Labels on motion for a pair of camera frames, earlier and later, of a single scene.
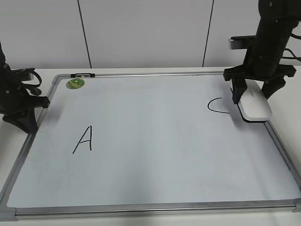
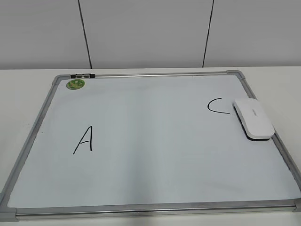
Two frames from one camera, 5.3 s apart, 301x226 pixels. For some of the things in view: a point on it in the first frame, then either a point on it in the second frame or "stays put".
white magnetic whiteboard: x=119 y=145 stays put
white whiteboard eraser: x=254 y=106 → x=254 y=121
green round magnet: x=74 y=84 stays put
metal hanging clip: x=83 y=75 stays put
